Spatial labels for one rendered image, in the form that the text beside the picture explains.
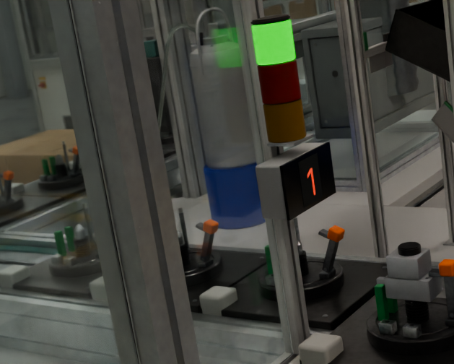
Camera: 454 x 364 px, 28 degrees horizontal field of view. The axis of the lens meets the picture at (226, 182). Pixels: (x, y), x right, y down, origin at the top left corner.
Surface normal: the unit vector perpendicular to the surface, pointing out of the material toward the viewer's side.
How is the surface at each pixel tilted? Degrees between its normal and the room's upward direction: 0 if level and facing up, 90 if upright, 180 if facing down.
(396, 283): 90
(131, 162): 90
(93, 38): 90
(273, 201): 90
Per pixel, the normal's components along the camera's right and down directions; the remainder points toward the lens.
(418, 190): 0.80, 0.02
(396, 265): -0.56, 0.28
